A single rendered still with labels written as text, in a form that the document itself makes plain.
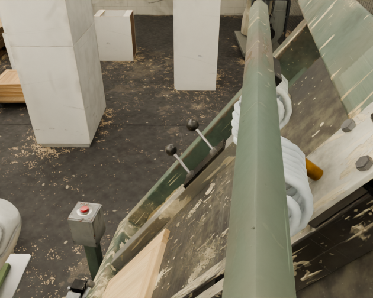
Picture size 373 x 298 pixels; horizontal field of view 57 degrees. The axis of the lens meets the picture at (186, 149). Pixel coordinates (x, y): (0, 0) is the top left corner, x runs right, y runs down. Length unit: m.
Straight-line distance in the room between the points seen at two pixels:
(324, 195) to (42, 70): 3.25
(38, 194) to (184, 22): 2.71
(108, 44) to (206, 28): 2.01
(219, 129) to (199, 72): 3.64
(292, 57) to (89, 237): 1.16
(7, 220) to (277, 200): 0.60
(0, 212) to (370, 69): 0.64
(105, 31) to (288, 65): 5.07
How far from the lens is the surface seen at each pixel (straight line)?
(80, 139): 3.75
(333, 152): 0.43
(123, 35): 5.99
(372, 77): 0.50
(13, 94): 4.91
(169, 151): 1.09
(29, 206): 3.25
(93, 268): 1.93
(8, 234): 0.72
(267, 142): 0.20
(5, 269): 1.77
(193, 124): 1.03
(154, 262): 1.05
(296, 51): 1.12
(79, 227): 1.67
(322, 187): 0.41
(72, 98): 3.53
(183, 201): 1.13
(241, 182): 0.18
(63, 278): 2.65
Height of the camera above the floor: 2.05
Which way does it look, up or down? 34 degrees down
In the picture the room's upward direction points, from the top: straight up
